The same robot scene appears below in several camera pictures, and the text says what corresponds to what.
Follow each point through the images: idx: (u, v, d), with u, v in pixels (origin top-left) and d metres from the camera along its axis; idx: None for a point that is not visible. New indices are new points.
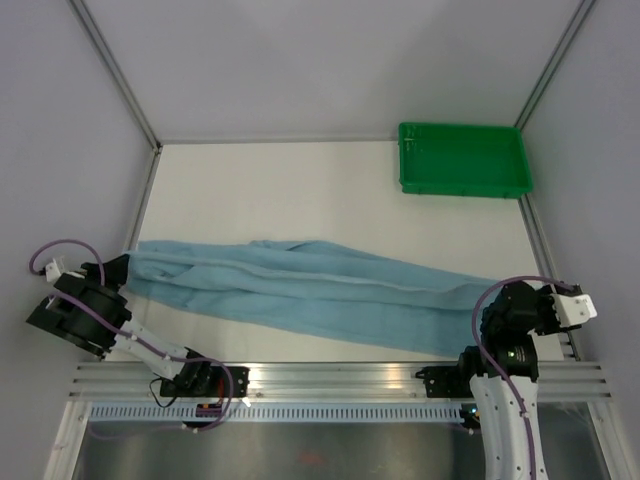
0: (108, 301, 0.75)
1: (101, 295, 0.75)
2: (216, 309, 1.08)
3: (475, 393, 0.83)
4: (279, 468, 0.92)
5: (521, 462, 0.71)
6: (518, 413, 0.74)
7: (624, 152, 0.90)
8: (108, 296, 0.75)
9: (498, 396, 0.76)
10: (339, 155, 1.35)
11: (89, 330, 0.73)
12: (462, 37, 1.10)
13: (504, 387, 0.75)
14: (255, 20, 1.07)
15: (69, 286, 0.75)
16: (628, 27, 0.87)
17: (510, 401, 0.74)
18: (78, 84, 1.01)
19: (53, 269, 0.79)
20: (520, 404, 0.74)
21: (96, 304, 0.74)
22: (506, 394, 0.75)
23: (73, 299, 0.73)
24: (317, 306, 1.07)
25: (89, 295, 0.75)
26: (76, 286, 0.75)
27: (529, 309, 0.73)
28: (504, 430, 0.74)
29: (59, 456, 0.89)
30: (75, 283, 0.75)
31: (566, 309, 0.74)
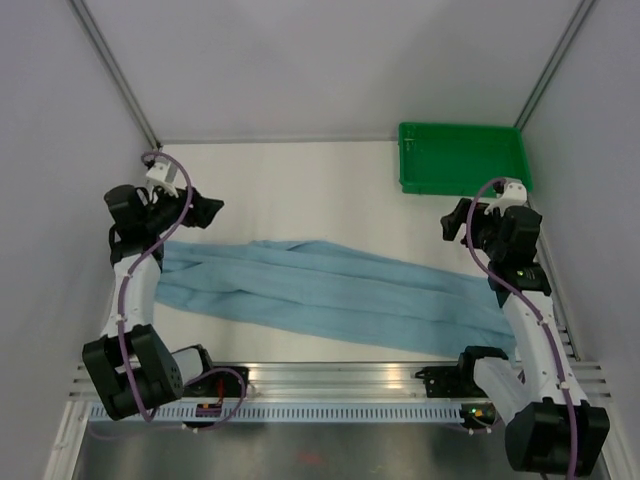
0: (159, 394, 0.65)
1: (158, 384, 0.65)
2: (215, 309, 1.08)
3: (480, 383, 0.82)
4: (278, 469, 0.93)
5: (546, 366, 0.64)
6: (535, 322, 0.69)
7: (623, 152, 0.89)
8: (161, 388, 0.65)
9: (514, 321, 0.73)
10: (339, 155, 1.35)
11: (126, 406, 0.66)
12: (463, 36, 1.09)
13: (516, 301, 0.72)
14: (255, 20, 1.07)
15: (140, 349, 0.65)
16: (628, 26, 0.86)
17: (525, 312, 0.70)
18: (78, 84, 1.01)
19: (160, 172, 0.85)
20: (536, 313, 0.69)
21: (146, 391, 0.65)
22: (520, 305, 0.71)
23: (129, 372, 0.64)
24: (318, 307, 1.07)
25: (148, 375, 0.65)
26: (147, 358, 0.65)
27: (532, 221, 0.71)
28: (523, 344, 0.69)
29: (59, 456, 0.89)
30: (147, 352, 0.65)
31: (509, 199, 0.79)
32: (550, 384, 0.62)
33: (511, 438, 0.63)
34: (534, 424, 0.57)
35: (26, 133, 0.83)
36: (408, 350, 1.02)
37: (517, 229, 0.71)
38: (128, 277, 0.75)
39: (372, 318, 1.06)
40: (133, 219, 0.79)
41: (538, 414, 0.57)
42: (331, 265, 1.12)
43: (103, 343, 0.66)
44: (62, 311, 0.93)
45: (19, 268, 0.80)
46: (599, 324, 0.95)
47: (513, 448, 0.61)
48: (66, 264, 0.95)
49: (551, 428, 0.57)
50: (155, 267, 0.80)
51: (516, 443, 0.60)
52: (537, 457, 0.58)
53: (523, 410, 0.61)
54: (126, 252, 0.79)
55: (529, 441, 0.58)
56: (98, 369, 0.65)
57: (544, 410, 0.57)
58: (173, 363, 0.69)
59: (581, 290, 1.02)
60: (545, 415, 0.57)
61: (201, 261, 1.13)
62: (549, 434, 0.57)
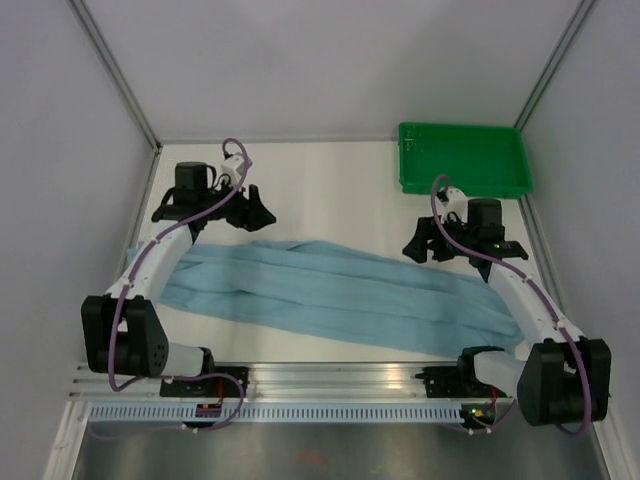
0: (135, 366, 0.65)
1: (138, 356, 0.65)
2: (216, 309, 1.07)
3: (481, 375, 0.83)
4: (278, 468, 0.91)
5: (539, 314, 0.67)
6: (520, 280, 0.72)
7: (623, 153, 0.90)
8: (139, 361, 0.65)
9: (503, 286, 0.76)
10: (339, 156, 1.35)
11: (102, 363, 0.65)
12: (463, 37, 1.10)
13: (500, 269, 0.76)
14: (255, 20, 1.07)
15: (132, 316, 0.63)
16: (628, 26, 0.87)
17: (509, 276, 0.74)
18: (78, 83, 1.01)
19: (236, 161, 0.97)
20: (519, 272, 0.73)
21: (124, 358, 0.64)
22: (504, 271, 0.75)
23: (114, 336, 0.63)
24: (317, 307, 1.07)
25: (132, 343, 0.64)
26: (138, 333, 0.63)
27: (493, 201, 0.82)
28: (517, 304, 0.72)
29: (59, 456, 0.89)
30: (139, 324, 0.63)
31: (460, 199, 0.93)
32: (547, 328, 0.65)
33: (524, 393, 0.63)
34: (542, 364, 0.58)
35: (27, 132, 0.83)
36: (408, 350, 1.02)
37: (481, 210, 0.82)
38: (155, 242, 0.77)
39: (372, 318, 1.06)
40: (191, 189, 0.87)
41: (543, 354, 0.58)
42: (332, 265, 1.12)
43: (101, 302, 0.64)
44: (62, 311, 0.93)
45: (19, 268, 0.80)
46: (600, 323, 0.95)
47: (529, 402, 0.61)
48: (66, 264, 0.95)
49: (558, 364, 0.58)
50: (180, 244, 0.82)
51: (531, 393, 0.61)
52: (553, 400, 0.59)
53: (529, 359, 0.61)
54: (168, 216, 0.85)
55: (541, 384, 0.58)
56: (88, 322, 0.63)
57: (548, 349, 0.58)
58: (161, 340, 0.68)
59: (582, 290, 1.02)
60: (550, 353, 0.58)
61: (201, 261, 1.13)
62: (559, 371, 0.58)
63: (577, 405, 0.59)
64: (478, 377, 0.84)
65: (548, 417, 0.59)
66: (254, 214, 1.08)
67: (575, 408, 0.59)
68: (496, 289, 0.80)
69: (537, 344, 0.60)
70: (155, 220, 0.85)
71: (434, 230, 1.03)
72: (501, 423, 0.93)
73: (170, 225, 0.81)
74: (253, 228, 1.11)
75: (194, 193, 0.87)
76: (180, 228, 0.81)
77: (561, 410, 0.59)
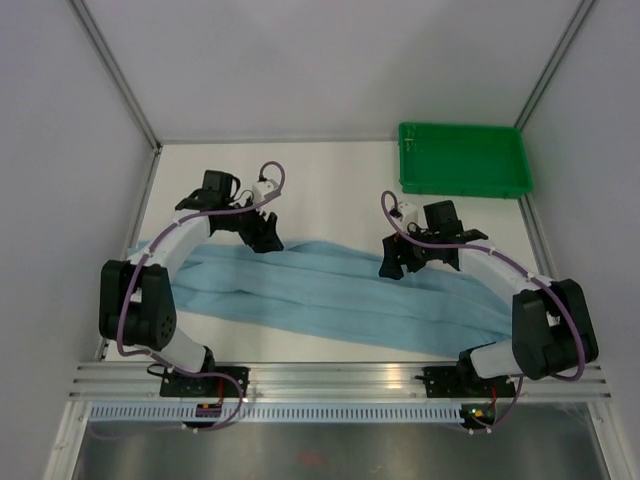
0: (143, 334, 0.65)
1: (147, 322, 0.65)
2: (217, 309, 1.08)
3: (484, 371, 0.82)
4: (279, 468, 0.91)
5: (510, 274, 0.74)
6: (486, 255, 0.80)
7: (623, 152, 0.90)
8: (147, 329, 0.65)
9: (474, 265, 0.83)
10: (339, 156, 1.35)
11: (113, 329, 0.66)
12: (463, 36, 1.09)
13: (467, 252, 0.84)
14: (256, 20, 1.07)
15: (146, 280, 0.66)
16: (628, 26, 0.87)
17: (476, 254, 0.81)
18: (78, 83, 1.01)
19: (267, 187, 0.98)
20: (484, 247, 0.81)
21: (133, 325, 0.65)
22: (470, 253, 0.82)
23: (127, 299, 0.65)
24: (317, 307, 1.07)
25: (143, 310, 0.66)
26: (150, 293, 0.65)
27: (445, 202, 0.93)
28: (490, 275, 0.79)
29: (59, 456, 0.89)
30: (154, 286, 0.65)
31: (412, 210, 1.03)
32: (521, 282, 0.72)
33: (520, 352, 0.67)
34: (525, 311, 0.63)
35: (27, 132, 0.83)
36: (408, 350, 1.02)
37: (437, 210, 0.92)
38: (176, 225, 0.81)
39: (373, 318, 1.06)
40: (217, 190, 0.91)
41: (526, 301, 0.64)
42: (333, 265, 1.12)
43: (120, 267, 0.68)
44: (62, 311, 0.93)
45: (19, 268, 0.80)
46: (600, 323, 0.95)
47: (528, 357, 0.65)
48: (66, 264, 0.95)
49: (539, 307, 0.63)
50: (197, 232, 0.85)
51: (526, 346, 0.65)
52: (547, 346, 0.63)
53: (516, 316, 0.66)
54: (190, 207, 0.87)
55: (531, 331, 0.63)
56: (106, 285, 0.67)
57: (528, 298, 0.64)
58: (170, 312, 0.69)
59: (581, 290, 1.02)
60: (530, 300, 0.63)
61: (203, 261, 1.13)
62: (542, 313, 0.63)
63: (570, 345, 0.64)
64: (479, 375, 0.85)
65: (547, 365, 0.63)
66: (264, 239, 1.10)
67: (570, 350, 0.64)
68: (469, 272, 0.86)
69: (515, 296, 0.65)
70: (178, 209, 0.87)
71: (401, 245, 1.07)
72: (501, 423, 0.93)
73: (192, 213, 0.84)
74: (257, 250, 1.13)
75: (219, 194, 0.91)
76: (200, 217, 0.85)
77: (558, 355, 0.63)
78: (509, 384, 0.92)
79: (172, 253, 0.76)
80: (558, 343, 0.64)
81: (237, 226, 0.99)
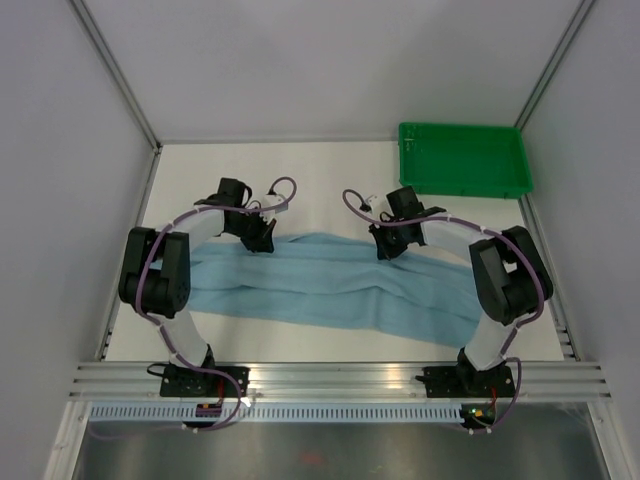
0: (159, 297, 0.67)
1: (164, 286, 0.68)
2: (218, 305, 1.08)
3: (482, 364, 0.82)
4: (279, 468, 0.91)
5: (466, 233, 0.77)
6: (447, 220, 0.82)
7: (622, 152, 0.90)
8: (164, 293, 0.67)
9: (437, 235, 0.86)
10: (339, 156, 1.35)
11: (132, 293, 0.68)
12: (463, 37, 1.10)
13: (431, 225, 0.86)
14: (256, 20, 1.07)
15: (169, 245, 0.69)
16: (628, 26, 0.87)
17: (438, 226, 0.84)
18: (78, 82, 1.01)
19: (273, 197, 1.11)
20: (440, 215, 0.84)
21: (151, 289, 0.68)
22: (432, 226, 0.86)
23: (147, 264, 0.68)
24: (326, 297, 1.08)
25: (161, 274, 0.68)
26: (172, 256, 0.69)
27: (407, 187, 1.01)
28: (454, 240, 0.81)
29: (59, 456, 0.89)
30: (175, 252, 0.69)
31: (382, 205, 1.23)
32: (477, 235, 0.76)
33: (486, 300, 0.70)
34: (482, 255, 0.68)
35: (26, 132, 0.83)
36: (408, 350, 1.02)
37: (399, 195, 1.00)
38: (196, 210, 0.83)
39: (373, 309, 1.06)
40: (230, 196, 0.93)
41: (482, 248, 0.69)
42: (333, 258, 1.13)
43: (146, 233, 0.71)
44: (63, 311, 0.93)
45: (19, 268, 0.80)
46: (600, 323, 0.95)
47: (492, 301, 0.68)
48: (66, 263, 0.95)
49: (493, 251, 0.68)
50: (214, 220, 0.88)
51: (488, 289, 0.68)
52: (507, 287, 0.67)
53: (477, 269, 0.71)
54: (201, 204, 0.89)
55: (490, 273, 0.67)
56: (131, 249, 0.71)
57: (486, 247, 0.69)
58: (187, 280, 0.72)
59: (580, 289, 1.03)
60: (485, 246, 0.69)
61: (203, 260, 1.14)
62: (498, 258, 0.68)
63: (529, 286, 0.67)
64: (477, 368, 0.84)
65: (509, 304, 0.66)
66: (261, 242, 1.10)
67: (529, 290, 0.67)
68: (436, 245, 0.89)
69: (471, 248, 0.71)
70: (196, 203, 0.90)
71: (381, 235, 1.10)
72: (501, 423, 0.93)
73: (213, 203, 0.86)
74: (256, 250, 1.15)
75: (231, 198, 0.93)
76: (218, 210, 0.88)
77: (518, 295, 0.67)
78: (509, 384, 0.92)
79: (191, 232, 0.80)
80: (517, 284, 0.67)
81: (242, 232, 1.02)
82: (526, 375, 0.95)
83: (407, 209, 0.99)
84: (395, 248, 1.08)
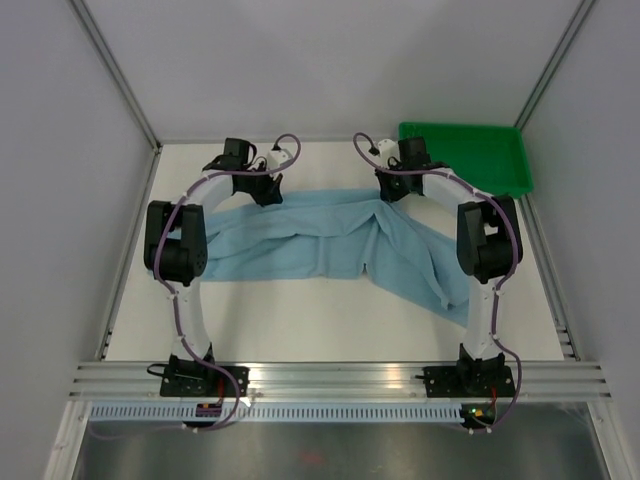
0: (181, 264, 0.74)
1: (185, 253, 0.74)
2: (238, 273, 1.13)
3: (478, 352, 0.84)
4: (279, 468, 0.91)
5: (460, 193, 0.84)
6: (446, 178, 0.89)
7: (622, 151, 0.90)
8: (185, 260, 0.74)
9: (435, 191, 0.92)
10: (340, 156, 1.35)
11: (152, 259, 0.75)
12: (463, 36, 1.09)
13: (430, 179, 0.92)
14: (256, 20, 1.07)
15: (187, 216, 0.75)
16: (628, 26, 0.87)
17: (437, 179, 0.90)
18: (77, 80, 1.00)
19: (278, 154, 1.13)
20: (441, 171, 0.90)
21: (173, 256, 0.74)
22: (432, 177, 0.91)
23: (165, 233, 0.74)
24: (342, 255, 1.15)
25: (181, 243, 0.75)
26: (191, 226, 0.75)
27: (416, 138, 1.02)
28: (448, 197, 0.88)
29: (59, 456, 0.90)
30: (192, 222, 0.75)
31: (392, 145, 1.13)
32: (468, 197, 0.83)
33: (463, 257, 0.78)
34: (465, 217, 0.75)
35: (26, 133, 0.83)
36: (408, 350, 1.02)
37: (408, 143, 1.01)
38: (206, 179, 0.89)
39: (373, 288, 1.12)
40: (236, 156, 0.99)
41: (466, 209, 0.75)
42: (338, 228, 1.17)
43: (163, 206, 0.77)
44: (63, 310, 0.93)
45: (19, 268, 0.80)
46: (600, 322, 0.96)
47: (466, 257, 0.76)
48: (66, 262, 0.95)
49: (476, 213, 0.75)
50: (224, 187, 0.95)
51: (465, 247, 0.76)
52: (481, 246, 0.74)
53: (460, 229, 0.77)
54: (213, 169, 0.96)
55: (469, 234, 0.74)
56: (150, 218, 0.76)
57: (471, 210, 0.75)
58: (203, 248, 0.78)
59: (580, 289, 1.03)
60: (470, 208, 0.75)
61: (219, 231, 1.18)
62: (480, 220, 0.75)
63: (502, 248, 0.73)
64: (474, 357, 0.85)
65: (482, 262, 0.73)
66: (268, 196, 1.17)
67: (502, 252, 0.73)
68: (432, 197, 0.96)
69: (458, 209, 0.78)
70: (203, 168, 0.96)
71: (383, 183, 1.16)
72: (501, 423, 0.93)
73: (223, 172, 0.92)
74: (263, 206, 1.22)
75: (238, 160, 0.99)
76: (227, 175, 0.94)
77: (490, 254, 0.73)
78: (509, 384, 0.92)
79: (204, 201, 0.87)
80: (492, 246, 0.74)
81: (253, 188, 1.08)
82: (525, 375, 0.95)
83: (414, 157, 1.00)
84: (397, 193, 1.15)
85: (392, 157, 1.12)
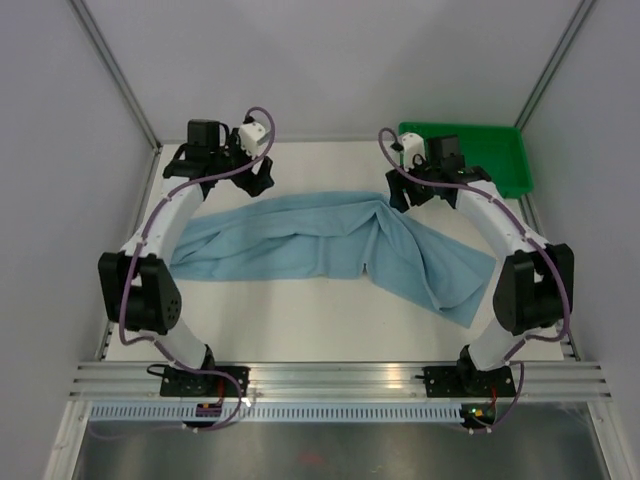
0: (150, 319, 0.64)
1: (154, 311, 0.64)
2: (238, 274, 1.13)
3: (481, 364, 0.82)
4: (279, 468, 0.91)
5: (507, 229, 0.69)
6: (486, 201, 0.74)
7: (622, 151, 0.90)
8: (154, 316, 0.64)
9: (471, 212, 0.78)
10: (340, 156, 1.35)
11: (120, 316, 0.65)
12: (463, 35, 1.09)
13: (467, 196, 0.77)
14: (256, 20, 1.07)
15: (146, 273, 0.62)
16: (628, 25, 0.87)
17: (475, 198, 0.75)
18: (77, 81, 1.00)
19: (254, 129, 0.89)
20: (485, 194, 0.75)
21: (141, 314, 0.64)
22: (470, 195, 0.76)
23: (127, 284, 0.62)
24: (341, 256, 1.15)
25: (147, 302, 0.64)
26: (153, 286, 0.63)
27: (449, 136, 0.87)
28: (487, 226, 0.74)
29: (60, 456, 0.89)
30: (152, 280, 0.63)
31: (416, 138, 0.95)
32: (516, 240, 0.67)
33: (500, 304, 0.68)
34: (516, 272, 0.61)
35: (26, 133, 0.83)
36: (408, 350, 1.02)
37: (440, 141, 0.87)
38: (166, 200, 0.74)
39: (373, 288, 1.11)
40: (204, 145, 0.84)
41: (515, 261, 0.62)
42: (340, 226, 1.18)
43: (116, 260, 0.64)
44: (62, 310, 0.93)
45: (19, 267, 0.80)
46: (600, 321, 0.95)
47: (506, 310, 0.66)
48: (66, 262, 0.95)
49: (529, 269, 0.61)
50: (193, 202, 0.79)
51: (507, 299, 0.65)
52: (526, 303, 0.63)
53: (504, 278, 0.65)
54: (179, 171, 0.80)
55: (514, 291, 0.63)
56: (105, 276, 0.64)
57: (521, 261, 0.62)
58: (174, 294, 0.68)
59: (581, 289, 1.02)
60: (522, 261, 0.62)
61: (219, 231, 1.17)
62: (532, 275, 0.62)
63: (549, 302, 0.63)
64: (479, 368, 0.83)
65: (525, 318, 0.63)
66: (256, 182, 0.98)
67: (549, 306, 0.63)
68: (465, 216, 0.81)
69: (508, 258, 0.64)
70: (164, 175, 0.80)
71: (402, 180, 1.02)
72: (501, 423, 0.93)
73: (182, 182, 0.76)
74: (264, 206, 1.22)
75: (207, 149, 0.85)
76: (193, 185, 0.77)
77: (535, 310, 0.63)
78: (509, 384, 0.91)
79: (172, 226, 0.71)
80: (537, 299, 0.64)
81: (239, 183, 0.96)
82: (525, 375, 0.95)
83: (447, 160, 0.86)
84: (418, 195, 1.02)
85: (418, 155, 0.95)
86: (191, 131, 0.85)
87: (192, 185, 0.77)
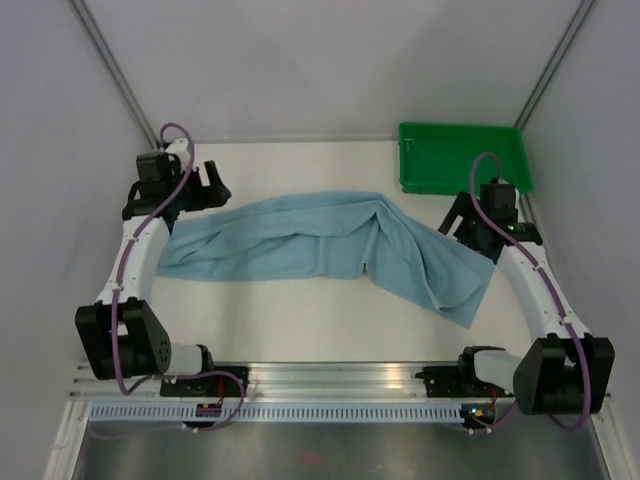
0: (143, 366, 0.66)
1: (145, 357, 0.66)
2: (239, 275, 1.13)
3: (483, 375, 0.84)
4: (279, 468, 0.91)
5: (546, 306, 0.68)
6: (531, 268, 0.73)
7: (623, 151, 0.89)
8: (146, 362, 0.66)
9: (513, 274, 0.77)
10: (340, 156, 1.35)
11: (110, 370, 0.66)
12: (463, 35, 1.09)
13: (512, 253, 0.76)
14: (256, 20, 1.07)
15: (129, 321, 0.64)
16: (629, 26, 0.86)
17: (520, 261, 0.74)
18: (77, 81, 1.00)
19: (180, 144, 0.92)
20: (532, 259, 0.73)
21: (131, 361, 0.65)
22: (517, 256, 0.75)
23: (113, 330, 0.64)
24: (342, 257, 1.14)
25: (135, 347, 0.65)
26: (138, 331, 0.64)
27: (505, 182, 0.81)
28: (525, 294, 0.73)
29: (59, 456, 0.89)
30: (136, 325, 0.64)
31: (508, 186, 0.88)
32: (552, 322, 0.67)
33: (520, 381, 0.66)
34: (543, 357, 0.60)
35: (25, 133, 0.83)
36: (409, 350, 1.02)
37: (494, 189, 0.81)
38: (134, 242, 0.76)
39: (373, 289, 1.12)
40: (158, 181, 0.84)
41: (545, 346, 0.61)
42: (341, 225, 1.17)
43: (95, 311, 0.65)
44: (62, 311, 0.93)
45: (20, 267, 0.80)
46: (601, 322, 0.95)
47: (524, 391, 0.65)
48: (65, 263, 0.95)
49: (559, 356, 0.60)
50: (161, 235, 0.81)
51: (527, 380, 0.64)
52: (547, 390, 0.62)
53: (530, 357, 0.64)
54: (138, 211, 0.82)
55: (536, 375, 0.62)
56: (87, 333, 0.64)
57: (551, 345, 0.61)
58: (162, 336, 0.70)
59: (581, 289, 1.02)
60: (553, 347, 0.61)
61: (219, 231, 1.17)
62: (560, 364, 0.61)
63: (571, 393, 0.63)
64: (478, 376, 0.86)
65: (541, 405, 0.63)
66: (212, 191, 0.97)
67: (570, 398, 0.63)
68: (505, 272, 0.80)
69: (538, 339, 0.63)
70: (125, 217, 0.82)
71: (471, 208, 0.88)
72: (501, 423, 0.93)
73: (144, 220, 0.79)
74: (262, 205, 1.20)
75: (161, 185, 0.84)
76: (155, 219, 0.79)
77: (555, 399, 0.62)
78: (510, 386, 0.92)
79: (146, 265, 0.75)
80: (559, 387, 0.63)
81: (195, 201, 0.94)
82: None
83: (499, 211, 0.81)
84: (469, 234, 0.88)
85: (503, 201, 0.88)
86: (140, 168, 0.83)
87: (154, 220, 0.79)
